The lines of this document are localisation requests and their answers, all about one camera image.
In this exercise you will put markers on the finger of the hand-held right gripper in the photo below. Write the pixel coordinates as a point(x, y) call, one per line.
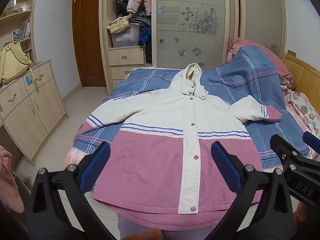
point(282, 146)
point(311, 141)

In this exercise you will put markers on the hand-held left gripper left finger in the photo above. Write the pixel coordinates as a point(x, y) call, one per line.
point(96, 165)

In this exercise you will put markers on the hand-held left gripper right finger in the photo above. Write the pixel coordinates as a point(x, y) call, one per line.
point(225, 167)

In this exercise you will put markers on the pink and white hooded jacket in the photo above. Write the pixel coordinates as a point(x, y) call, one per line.
point(155, 160)

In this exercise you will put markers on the grey folded clothes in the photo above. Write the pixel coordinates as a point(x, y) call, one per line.
point(142, 21)

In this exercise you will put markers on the floral blanket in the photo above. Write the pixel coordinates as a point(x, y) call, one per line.
point(302, 110)

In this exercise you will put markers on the wooden headboard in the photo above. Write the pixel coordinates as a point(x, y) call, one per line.
point(307, 77)

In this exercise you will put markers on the person's light purple pants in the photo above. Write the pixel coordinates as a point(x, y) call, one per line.
point(140, 222)

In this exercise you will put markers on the pink quilt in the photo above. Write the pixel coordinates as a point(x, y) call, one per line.
point(275, 60)

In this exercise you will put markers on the blue plaid blanket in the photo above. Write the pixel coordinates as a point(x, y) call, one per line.
point(225, 80)

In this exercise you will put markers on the light wooden cabinet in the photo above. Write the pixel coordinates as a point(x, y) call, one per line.
point(27, 110)

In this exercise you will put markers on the pink fluffy cloth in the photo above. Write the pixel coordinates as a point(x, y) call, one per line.
point(8, 180)

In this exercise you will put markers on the blue sticker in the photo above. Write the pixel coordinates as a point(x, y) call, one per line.
point(29, 79)

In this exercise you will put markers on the clear plastic storage box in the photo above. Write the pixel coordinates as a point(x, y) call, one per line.
point(125, 38)

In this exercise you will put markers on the brown wooden door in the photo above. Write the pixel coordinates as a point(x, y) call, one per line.
point(90, 35)

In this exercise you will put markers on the yellow bag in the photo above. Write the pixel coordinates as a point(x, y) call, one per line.
point(12, 62)

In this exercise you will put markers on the plain frosted sliding door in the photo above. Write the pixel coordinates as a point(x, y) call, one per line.
point(262, 12)

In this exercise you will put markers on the dark blue cloth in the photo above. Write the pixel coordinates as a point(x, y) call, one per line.
point(145, 36)

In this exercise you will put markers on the beige crumpled garment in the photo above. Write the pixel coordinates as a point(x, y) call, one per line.
point(118, 25)

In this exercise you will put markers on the light wooden wardrobe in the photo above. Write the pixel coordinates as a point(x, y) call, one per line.
point(105, 17)

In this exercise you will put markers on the frosted floral sliding door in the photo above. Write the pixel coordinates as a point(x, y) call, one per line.
point(190, 17)

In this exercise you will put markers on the wooden bookshelf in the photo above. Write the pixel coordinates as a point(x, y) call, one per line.
point(17, 20)

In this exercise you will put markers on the wall socket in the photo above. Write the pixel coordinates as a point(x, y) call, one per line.
point(291, 53)

